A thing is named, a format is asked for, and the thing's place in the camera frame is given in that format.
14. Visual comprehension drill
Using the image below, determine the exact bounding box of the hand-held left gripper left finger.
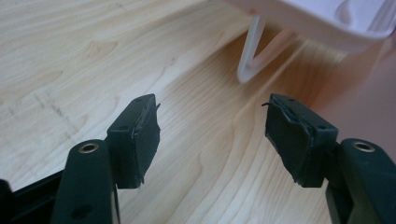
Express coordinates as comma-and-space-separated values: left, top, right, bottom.
49, 93, 162, 224

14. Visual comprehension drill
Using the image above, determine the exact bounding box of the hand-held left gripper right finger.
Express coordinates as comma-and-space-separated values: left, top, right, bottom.
262, 92, 396, 224

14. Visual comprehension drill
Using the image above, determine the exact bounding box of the white plastic rack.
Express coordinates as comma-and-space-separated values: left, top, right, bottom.
225, 0, 396, 84

